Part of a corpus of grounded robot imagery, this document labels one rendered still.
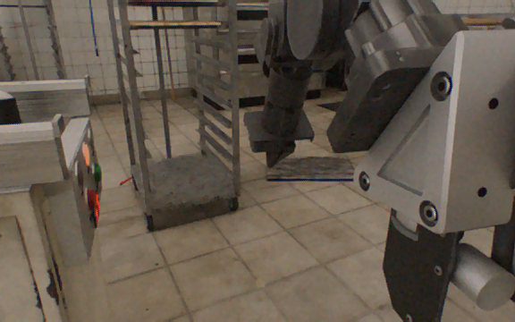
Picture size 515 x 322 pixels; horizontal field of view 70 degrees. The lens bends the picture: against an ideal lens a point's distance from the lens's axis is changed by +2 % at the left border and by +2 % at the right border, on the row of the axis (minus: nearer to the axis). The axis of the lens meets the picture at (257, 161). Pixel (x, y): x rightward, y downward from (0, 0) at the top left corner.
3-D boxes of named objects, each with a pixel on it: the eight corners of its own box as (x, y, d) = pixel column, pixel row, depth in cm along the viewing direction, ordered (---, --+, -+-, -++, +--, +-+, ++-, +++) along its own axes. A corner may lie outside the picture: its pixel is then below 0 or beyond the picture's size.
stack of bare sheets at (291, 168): (266, 181, 237) (266, 176, 236) (265, 158, 274) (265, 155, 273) (359, 181, 236) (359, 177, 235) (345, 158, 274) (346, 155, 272)
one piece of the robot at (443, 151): (512, 226, 22) (543, 28, 19) (440, 239, 21) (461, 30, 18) (404, 180, 32) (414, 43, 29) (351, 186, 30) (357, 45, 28)
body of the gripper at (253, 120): (241, 120, 59) (247, 83, 53) (300, 116, 61) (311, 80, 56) (250, 149, 55) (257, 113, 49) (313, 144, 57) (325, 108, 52)
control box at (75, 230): (61, 268, 48) (37, 172, 43) (83, 190, 69) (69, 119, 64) (91, 263, 49) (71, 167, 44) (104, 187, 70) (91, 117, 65)
